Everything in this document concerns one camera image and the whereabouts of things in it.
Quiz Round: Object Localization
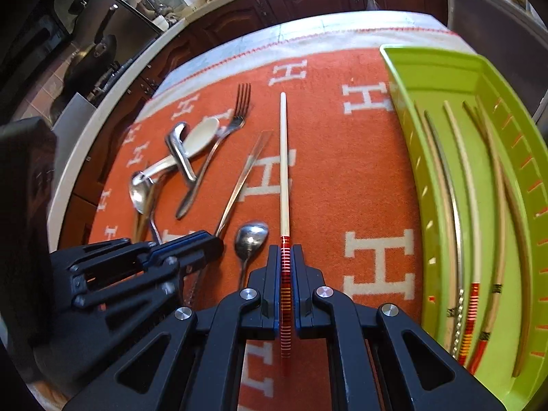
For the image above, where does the green plastic utensil tray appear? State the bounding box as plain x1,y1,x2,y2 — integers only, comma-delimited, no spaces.
379,43,548,409

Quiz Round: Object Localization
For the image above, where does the dark brown wooden chopstick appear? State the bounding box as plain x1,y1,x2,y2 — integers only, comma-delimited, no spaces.
132,210,148,242
476,96,532,376

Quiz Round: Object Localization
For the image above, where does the steel fork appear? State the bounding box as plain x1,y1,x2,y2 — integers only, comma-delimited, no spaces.
175,82,253,220

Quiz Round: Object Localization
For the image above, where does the orange letter print blanket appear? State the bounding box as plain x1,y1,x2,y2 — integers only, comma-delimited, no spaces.
83,21,472,411

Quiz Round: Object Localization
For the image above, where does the small steel spoon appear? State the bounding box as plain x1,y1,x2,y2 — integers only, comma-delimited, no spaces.
233,221,270,289

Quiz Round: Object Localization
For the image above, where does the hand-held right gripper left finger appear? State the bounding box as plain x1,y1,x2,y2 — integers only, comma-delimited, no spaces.
62,244,283,411

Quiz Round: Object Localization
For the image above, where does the black wok with handle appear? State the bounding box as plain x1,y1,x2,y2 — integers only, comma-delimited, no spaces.
64,34,118,90

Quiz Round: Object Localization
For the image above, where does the short steel soup spoon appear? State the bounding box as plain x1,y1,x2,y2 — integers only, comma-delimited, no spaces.
165,122,198,182

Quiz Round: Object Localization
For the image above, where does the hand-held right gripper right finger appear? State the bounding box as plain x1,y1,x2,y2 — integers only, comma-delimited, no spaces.
293,244,506,411

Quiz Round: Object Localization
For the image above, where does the white ceramic spoon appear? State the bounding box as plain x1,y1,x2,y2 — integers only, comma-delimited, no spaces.
143,117,221,179

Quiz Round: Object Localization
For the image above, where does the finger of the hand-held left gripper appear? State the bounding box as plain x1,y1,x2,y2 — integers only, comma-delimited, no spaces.
68,250,217,314
50,230,225,275

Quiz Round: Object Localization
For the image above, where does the red striped bamboo chopstick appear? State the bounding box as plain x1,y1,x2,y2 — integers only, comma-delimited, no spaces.
278,92,294,359
443,100,481,369

